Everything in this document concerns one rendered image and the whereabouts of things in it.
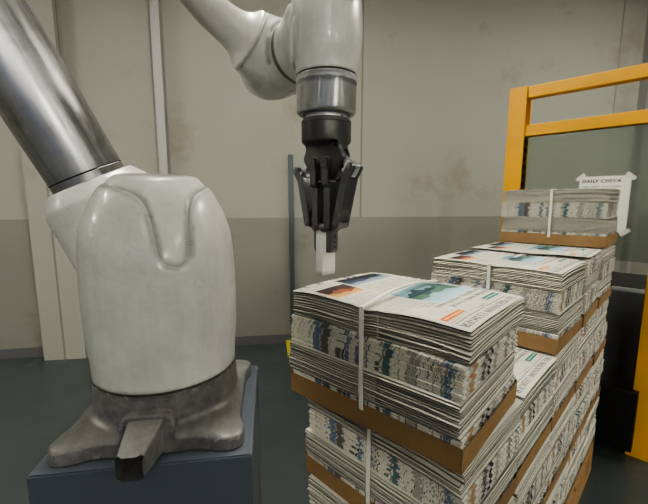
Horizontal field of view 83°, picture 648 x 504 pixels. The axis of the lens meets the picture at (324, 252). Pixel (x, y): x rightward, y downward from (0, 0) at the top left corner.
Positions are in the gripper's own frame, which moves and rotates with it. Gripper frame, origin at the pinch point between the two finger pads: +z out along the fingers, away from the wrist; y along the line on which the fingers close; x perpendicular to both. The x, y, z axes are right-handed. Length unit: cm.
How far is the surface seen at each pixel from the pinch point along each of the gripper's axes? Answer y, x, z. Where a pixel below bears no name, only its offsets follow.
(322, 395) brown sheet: 8.2, -7.7, 30.4
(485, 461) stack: -18.7, -21.9, 37.9
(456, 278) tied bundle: 10, -69, 16
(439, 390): -15.7, -9.0, 20.6
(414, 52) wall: 136, -243, -132
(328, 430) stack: 11.8, -13.1, 42.2
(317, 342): 9.9, -7.9, 19.9
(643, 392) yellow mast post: -33, -182, 81
